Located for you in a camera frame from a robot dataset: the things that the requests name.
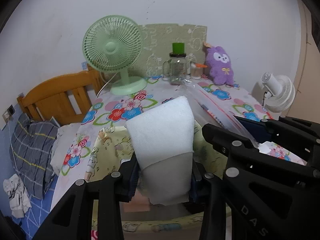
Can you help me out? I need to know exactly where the clear plastic zip bag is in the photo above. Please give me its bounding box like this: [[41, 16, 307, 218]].
[[180, 79, 259, 148]]

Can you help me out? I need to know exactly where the white foam sheet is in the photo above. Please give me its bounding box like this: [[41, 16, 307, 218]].
[[125, 96, 195, 205]]

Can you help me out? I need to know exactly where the beige wooden door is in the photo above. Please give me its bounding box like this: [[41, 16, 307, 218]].
[[289, 0, 319, 123]]

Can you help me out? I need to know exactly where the white standing fan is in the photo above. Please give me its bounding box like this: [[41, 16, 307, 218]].
[[261, 72, 296, 113]]

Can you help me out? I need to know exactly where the crumpled white cloth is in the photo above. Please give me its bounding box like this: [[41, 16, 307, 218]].
[[3, 174, 31, 219]]

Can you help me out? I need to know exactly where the floral tablecloth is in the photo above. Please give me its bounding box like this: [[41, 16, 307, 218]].
[[49, 74, 308, 240]]

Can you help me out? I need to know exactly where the yellow cartoon fabric storage box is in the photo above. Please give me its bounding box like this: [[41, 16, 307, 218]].
[[85, 124, 227, 239]]

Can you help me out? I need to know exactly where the grey plaid pillow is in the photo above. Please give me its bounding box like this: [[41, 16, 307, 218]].
[[9, 113, 58, 199]]

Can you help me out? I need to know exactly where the purple plush bunny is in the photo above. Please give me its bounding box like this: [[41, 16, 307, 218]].
[[203, 43, 234, 86]]

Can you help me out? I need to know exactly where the cotton swab jar orange lid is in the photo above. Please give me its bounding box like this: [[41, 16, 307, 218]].
[[190, 62, 207, 80]]

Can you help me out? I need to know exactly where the glass mug jar green lid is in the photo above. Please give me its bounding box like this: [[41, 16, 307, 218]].
[[163, 42, 188, 86]]

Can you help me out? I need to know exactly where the green patterned backboard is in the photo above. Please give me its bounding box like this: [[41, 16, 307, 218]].
[[130, 23, 207, 77]]

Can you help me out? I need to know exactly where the green desk fan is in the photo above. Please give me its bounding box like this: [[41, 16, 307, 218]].
[[82, 15, 147, 95]]

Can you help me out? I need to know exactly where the wall power socket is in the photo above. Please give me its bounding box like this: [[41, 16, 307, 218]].
[[2, 105, 15, 123]]

